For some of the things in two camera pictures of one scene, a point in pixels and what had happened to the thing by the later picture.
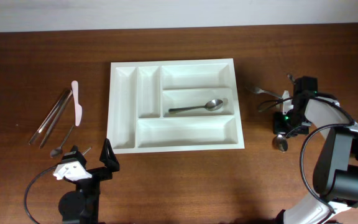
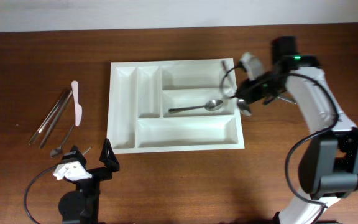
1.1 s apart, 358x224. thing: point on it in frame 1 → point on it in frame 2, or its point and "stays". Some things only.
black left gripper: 111,162 stays
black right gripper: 278,127 → 252,93
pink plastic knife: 78,108 stays
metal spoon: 280,143 → 243,107
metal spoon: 212,104 stays
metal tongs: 54,112 stays
